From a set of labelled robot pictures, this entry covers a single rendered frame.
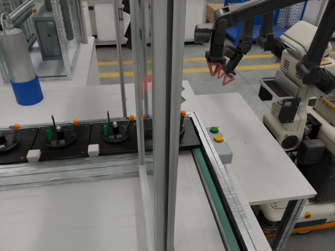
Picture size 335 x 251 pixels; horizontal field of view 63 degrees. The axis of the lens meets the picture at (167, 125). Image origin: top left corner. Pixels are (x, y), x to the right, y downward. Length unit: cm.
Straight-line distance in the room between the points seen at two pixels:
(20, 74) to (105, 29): 349
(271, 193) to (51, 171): 92
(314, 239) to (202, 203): 137
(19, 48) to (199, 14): 397
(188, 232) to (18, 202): 68
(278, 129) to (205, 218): 89
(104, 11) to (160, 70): 482
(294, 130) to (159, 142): 147
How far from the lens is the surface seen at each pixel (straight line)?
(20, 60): 178
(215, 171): 114
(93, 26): 515
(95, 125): 138
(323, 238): 236
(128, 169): 121
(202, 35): 117
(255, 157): 141
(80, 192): 122
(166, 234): 50
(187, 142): 125
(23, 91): 185
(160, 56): 28
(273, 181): 132
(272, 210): 198
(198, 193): 111
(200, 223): 103
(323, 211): 216
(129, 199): 116
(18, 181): 130
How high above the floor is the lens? 175
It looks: 35 degrees down
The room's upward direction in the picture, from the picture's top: 1 degrees clockwise
